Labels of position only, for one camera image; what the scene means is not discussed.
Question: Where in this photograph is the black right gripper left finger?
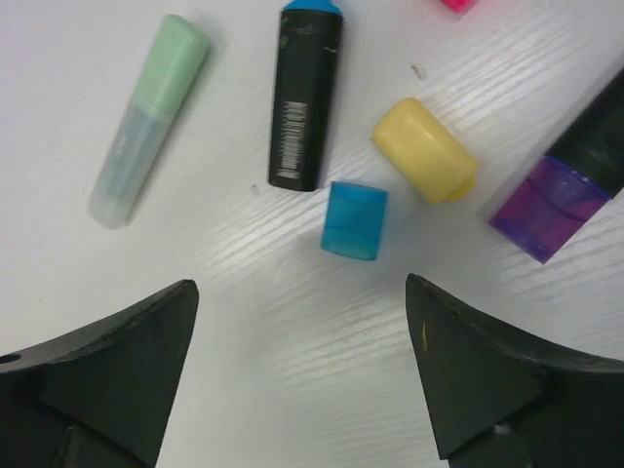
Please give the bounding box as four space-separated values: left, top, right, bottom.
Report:
1 280 199 467

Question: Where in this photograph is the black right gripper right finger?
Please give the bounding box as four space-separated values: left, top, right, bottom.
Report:
406 274 623 467

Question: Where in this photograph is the blue highlighter cap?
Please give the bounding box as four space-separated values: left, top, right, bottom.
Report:
320 181 388 261

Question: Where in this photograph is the pastel yellow highlighter cap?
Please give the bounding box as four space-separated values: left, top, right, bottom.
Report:
371 97 479 204

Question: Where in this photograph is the pink highlighter cap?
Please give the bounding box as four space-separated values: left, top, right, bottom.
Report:
440 0 478 15

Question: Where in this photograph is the blue black highlighter body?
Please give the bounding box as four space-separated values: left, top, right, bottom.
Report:
267 1 344 192

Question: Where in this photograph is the purple cap black highlighter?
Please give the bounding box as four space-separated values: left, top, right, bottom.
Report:
488 72 623 264

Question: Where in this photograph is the pastel green highlighter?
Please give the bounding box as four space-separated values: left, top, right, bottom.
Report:
89 15 211 229

